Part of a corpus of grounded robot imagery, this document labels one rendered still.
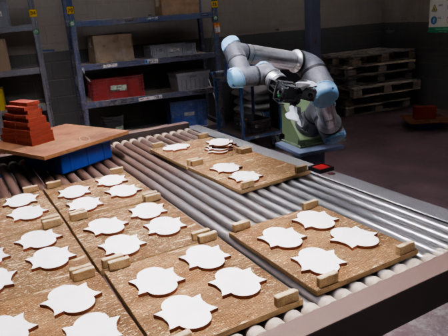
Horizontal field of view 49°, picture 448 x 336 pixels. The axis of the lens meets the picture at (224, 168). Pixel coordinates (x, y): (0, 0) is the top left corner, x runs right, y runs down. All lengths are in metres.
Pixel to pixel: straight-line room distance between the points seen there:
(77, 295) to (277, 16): 6.77
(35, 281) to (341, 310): 0.78
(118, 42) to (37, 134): 3.99
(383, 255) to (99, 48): 5.29
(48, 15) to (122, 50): 1.06
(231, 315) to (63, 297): 0.41
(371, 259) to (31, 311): 0.85
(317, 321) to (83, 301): 0.54
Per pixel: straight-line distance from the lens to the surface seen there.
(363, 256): 1.36
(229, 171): 2.04
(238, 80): 1.81
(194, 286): 1.24
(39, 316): 1.25
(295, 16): 7.87
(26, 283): 1.41
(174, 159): 2.30
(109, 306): 1.22
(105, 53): 6.31
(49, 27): 6.83
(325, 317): 1.09
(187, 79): 6.52
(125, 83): 6.31
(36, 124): 2.46
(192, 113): 6.61
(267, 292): 1.20
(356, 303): 1.14
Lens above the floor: 1.57
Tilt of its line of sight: 17 degrees down
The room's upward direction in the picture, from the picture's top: 4 degrees counter-clockwise
